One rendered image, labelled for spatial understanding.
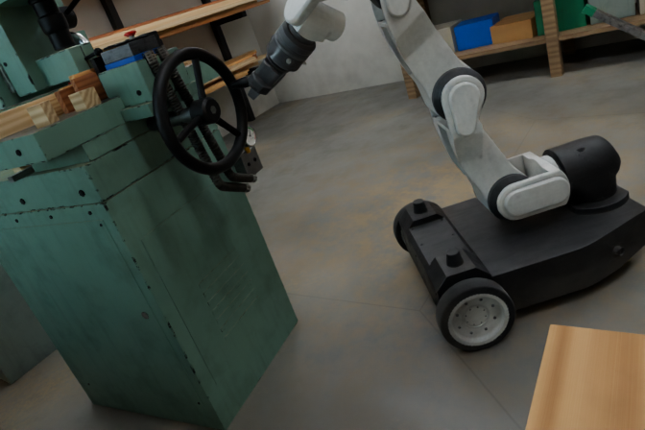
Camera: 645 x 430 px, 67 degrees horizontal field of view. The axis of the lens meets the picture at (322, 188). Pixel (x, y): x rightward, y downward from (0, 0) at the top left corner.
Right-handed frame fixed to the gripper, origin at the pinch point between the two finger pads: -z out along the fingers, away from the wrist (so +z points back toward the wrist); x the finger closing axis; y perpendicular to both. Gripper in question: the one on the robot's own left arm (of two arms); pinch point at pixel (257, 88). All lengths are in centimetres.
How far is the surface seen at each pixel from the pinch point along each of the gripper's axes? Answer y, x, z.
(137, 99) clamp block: 18.1, -14.8, -14.0
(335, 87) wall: -29, 337, -171
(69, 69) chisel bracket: 36.8, -10.7, -25.4
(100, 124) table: 19.9, -22.8, -19.4
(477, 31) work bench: -72, 267, -22
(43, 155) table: 21.1, -37.6, -20.2
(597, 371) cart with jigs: -51, -59, 43
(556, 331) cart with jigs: -50, -53, 40
